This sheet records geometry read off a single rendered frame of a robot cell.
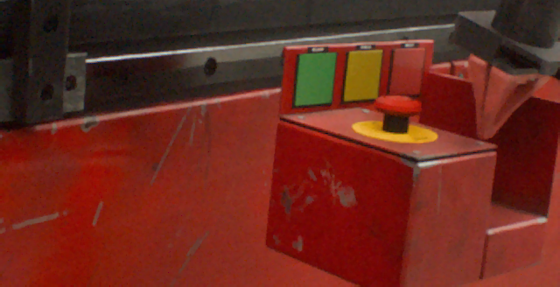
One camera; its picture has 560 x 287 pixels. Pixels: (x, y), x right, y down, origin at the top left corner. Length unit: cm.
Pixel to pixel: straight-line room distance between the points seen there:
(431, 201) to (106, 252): 30
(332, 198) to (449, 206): 10
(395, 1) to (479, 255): 45
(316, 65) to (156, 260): 25
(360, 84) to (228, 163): 17
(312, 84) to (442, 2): 48
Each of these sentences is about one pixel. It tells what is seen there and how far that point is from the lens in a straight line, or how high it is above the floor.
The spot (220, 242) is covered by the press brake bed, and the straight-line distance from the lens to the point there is 119.
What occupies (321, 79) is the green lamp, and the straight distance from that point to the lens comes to 104.
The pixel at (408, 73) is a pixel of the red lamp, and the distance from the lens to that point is 112.
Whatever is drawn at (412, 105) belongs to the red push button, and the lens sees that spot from 98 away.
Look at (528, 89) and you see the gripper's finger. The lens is 105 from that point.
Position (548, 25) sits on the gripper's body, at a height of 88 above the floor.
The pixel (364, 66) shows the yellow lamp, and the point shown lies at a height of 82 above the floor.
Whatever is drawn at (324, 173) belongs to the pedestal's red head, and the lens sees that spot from 98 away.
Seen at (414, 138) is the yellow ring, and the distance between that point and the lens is 97.
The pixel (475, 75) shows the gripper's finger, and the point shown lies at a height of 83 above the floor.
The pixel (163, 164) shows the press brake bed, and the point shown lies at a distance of 109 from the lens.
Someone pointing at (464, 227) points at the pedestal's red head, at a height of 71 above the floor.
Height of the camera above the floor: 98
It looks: 12 degrees down
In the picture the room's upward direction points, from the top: 6 degrees clockwise
